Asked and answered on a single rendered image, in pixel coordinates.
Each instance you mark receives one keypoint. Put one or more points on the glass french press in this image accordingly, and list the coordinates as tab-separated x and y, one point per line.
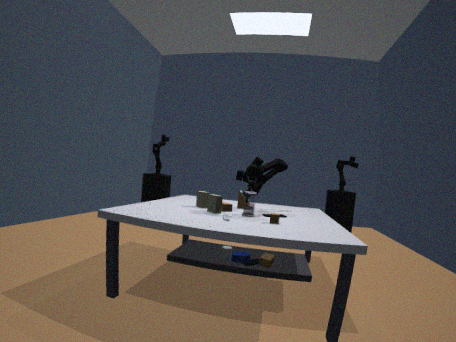
249	202

